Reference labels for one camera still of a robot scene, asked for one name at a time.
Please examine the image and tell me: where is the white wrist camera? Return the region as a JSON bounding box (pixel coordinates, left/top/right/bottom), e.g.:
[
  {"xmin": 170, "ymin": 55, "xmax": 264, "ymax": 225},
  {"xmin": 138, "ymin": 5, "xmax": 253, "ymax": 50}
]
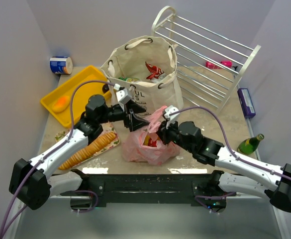
[
  {"xmin": 113, "ymin": 84, "xmax": 132, "ymax": 111},
  {"xmin": 163, "ymin": 105, "xmax": 180, "ymax": 129}
]

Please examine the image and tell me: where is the red white snack packet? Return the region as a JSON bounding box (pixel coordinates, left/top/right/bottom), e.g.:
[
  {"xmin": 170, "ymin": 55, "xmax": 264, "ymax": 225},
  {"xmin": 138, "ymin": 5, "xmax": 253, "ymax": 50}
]
[{"xmin": 145, "ymin": 62, "xmax": 167, "ymax": 83}]

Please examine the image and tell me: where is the green glass bottle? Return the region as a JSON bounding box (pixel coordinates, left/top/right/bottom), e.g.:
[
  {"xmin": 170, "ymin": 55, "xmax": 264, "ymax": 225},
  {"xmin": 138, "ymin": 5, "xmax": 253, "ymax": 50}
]
[{"xmin": 237, "ymin": 133, "xmax": 265, "ymax": 155}]

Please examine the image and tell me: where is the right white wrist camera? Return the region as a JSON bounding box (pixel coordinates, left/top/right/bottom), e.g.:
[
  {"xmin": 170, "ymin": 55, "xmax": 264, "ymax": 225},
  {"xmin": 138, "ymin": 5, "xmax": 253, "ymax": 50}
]
[{"xmin": 163, "ymin": 105, "xmax": 180, "ymax": 129}]

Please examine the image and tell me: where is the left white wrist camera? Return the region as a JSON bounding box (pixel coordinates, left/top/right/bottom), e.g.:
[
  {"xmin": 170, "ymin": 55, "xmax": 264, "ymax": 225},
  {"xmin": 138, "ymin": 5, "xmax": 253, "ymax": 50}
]
[{"xmin": 113, "ymin": 84, "xmax": 132, "ymax": 111}]

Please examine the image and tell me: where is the purple box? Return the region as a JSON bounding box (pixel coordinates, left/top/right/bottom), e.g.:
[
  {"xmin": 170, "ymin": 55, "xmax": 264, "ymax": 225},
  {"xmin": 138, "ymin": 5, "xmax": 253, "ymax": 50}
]
[{"xmin": 237, "ymin": 88, "xmax": 256, "ymax": 119}]

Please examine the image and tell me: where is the row of round crackers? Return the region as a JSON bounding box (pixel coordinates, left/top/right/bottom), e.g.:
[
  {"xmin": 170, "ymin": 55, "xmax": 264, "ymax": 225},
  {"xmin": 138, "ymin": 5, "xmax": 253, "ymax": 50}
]
[{"xmin": 58, "ymin": 135, "xmax": 111, "ymax": 170}]

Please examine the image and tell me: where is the white metal rack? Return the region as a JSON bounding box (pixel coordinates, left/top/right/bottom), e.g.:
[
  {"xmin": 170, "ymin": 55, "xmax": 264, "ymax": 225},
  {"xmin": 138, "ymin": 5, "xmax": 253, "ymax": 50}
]
[{"xmin": 151, "ymin": 6, "xmax": 261, "ymax": 114}]

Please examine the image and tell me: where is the black base frame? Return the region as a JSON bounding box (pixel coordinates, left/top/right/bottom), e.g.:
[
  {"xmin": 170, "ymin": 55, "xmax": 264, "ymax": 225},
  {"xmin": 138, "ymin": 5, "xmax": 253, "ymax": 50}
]
[{"xmin": 61, "ymin": 169, "xmax": 235, "ymax": 213}]

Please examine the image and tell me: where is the pink plastic bag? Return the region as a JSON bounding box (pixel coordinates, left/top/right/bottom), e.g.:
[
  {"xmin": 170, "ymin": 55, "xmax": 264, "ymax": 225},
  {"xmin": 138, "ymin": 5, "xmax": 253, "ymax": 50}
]
[{"xmin": 121, "ymin": 106, "xmax": 180, "ymax": 165}]

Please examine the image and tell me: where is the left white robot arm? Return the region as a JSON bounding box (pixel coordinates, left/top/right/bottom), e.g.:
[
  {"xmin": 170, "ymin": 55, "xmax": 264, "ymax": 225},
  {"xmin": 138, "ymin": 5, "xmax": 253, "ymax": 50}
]
[{"xmin": 8, "ymin": 95, "xmax": 149, "ymax": 210}]

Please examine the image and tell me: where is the red toy apple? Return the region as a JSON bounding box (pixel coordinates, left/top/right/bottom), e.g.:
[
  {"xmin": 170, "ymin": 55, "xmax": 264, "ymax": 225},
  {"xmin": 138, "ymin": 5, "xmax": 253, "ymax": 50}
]
[{"xmin": 152, "ymin": 140, "xmax": 164, "ymax": 148}]

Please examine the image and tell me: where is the blue white tissue roll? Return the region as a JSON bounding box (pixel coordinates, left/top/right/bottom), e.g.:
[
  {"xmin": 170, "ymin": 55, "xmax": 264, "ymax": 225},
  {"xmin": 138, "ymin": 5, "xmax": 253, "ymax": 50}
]
[{"xmin": 49, "ymin": 57, "xmax": 73, "ymax": 75}]

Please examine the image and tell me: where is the beige canvas tote bag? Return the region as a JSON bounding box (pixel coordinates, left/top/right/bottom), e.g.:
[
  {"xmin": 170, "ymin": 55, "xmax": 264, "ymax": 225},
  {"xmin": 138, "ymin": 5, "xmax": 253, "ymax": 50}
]
[{"xmin": 100, "ymin": 36, "xmax": 184, "ymax": 118}]

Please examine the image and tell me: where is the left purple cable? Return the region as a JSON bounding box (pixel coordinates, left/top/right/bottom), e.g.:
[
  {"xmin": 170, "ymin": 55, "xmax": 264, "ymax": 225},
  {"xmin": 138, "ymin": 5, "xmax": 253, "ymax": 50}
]
[{"xmin": 0, "ymin": 80, "xmax": 121, "ymax": 239}]

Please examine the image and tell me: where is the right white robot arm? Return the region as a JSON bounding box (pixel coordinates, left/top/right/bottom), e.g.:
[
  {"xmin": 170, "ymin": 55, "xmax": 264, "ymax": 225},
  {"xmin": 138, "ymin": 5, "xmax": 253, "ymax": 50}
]
[{"xmin": 157, "ymin": 121, "xmax": 291, "ymax": 213}]

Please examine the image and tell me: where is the green chips bag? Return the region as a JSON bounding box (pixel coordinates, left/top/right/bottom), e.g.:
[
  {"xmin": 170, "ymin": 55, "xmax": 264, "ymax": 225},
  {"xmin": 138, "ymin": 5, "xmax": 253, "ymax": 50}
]
[{"xmin": 118, "ymin": 77, "xmax": 141, "ymax": 84}]

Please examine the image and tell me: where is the pink packet behind rack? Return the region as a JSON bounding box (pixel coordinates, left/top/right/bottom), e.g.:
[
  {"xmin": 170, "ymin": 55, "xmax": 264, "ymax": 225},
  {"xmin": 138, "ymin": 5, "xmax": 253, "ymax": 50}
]
[{"xmin": 205, "ymin": 61, "xmax": 221, "ymax": 69}]

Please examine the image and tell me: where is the floral rectangular plate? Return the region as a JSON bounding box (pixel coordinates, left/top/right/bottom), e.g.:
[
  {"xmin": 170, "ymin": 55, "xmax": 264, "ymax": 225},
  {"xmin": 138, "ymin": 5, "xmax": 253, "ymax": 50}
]
[{"xmin": 54, "ymin": 122, "xmax": 120, "ymax": 160}]

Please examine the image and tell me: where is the yellow plastic tray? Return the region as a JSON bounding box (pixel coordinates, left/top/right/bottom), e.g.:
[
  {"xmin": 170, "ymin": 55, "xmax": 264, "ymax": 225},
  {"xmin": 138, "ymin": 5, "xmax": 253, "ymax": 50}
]
[{"xmin": 40, "ymin": 66, "xmax": 111, "ymax": 128}]

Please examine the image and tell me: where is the orange toy mango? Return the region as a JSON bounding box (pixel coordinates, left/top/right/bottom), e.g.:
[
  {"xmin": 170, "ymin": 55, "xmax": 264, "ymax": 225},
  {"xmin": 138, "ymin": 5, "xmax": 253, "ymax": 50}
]
[{"xmin": 52, "ymin": 96, "xmax": 71, "ymax": 113}]

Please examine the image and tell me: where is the yellow toy banana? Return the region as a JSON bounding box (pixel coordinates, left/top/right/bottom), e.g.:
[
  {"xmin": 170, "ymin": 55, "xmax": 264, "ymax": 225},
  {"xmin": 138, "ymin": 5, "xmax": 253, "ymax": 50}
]
[{"xmin": 143, "ymin": 135, "xmax": 157, "ymax": 147}]

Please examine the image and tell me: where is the dark toy plum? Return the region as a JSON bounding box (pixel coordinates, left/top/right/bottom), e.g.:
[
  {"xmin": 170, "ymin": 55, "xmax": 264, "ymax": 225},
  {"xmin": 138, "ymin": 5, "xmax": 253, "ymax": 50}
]
[{"xmin": 102, "ymin": 84, "xmax": 109, "ymax": 94}]

